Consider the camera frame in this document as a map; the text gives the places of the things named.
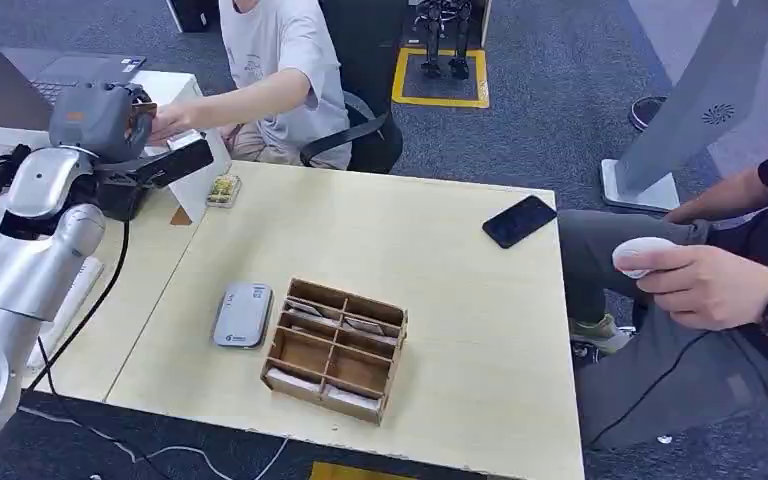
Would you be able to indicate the dark-shirt person's left hand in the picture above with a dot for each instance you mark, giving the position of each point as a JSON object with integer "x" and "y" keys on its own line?
{"x": 715, "y": 288}

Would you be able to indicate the white-shirt person's left hand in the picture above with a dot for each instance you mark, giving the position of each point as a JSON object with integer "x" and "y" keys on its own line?
{"x": 172, "y": 122}

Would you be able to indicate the dark-shirt person's right hand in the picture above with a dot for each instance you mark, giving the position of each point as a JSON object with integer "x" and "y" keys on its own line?
{"x": 681, "y": 216}

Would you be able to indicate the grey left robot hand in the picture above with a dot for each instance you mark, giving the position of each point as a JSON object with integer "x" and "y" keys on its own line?
{"x": 92, "y": 119}

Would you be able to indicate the brown printed card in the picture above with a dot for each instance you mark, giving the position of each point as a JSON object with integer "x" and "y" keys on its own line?
{"x": 144, "y": 111}

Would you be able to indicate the white handheld controller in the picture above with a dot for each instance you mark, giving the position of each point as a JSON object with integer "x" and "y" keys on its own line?
{"x": 636, "y": 254}

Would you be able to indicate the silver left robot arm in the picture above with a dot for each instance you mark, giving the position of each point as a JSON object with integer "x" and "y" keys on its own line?
{"x": 26, "y": 265}

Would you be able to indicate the white desk riser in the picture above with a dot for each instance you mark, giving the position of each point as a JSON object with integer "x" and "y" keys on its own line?
{"x": 200, "y": 199}

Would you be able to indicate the black box with yellow label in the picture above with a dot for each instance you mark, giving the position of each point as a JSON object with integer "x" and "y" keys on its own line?
{"x": 119, "y": 202}

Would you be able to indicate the brown cardboard wedge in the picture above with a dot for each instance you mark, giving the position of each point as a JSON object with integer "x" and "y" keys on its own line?
{"x": 180, "y": 217}

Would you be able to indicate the person in dark shirt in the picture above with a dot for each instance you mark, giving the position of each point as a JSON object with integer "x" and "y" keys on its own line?
{"x": 656, "y": 371}

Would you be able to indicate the dark shoe with white sole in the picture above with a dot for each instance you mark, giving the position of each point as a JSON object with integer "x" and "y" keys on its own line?
{"x": 646, "y": 111}

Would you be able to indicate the white kiosk stand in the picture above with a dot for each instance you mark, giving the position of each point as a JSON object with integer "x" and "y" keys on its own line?
{"x": 689, "y": 99}

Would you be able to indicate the pale sneaker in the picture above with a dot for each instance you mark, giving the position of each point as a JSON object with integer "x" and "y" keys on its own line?
{"x": 596, "y": 331}

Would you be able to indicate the person in white shirt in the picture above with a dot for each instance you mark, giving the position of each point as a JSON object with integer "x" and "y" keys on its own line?
{"x": 284, "y": 53}

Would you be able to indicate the small clear floor object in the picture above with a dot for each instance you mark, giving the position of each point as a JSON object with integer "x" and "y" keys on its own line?
{"x": 663, "y": 439}

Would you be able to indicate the black smartphone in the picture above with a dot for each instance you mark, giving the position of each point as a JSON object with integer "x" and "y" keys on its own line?
{"x": 520, "y": 222}

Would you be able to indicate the white power strip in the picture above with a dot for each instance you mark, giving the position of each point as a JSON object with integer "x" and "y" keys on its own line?
{"x": 84, "y": 285}

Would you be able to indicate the black office chair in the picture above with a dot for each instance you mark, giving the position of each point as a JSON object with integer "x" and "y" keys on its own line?
{"x": 364, "y": 66}

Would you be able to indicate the grey card reader box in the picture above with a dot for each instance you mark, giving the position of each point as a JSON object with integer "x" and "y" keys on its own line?
{"x": 243, "y": 316}

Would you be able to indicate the pale printed card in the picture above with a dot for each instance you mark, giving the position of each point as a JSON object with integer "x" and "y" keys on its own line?
{"x": 364, "y": 327}
{"x": 304, "y": 309}

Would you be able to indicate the yellow-taped floor mat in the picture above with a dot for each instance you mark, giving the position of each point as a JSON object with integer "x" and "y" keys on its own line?
{"x": 440, "y": 86}

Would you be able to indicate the pale card stack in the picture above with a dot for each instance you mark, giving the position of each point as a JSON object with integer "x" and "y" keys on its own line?
{"x": 291, "y": 379}
{"x": 354, "y": 399}

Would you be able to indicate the black robot legs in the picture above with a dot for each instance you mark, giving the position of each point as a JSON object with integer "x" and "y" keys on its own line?
{"x": 444, "y": 33}

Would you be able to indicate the wooden compartment box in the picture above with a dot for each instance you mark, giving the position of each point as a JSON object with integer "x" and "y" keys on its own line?
{"x": 291, "y": 383}

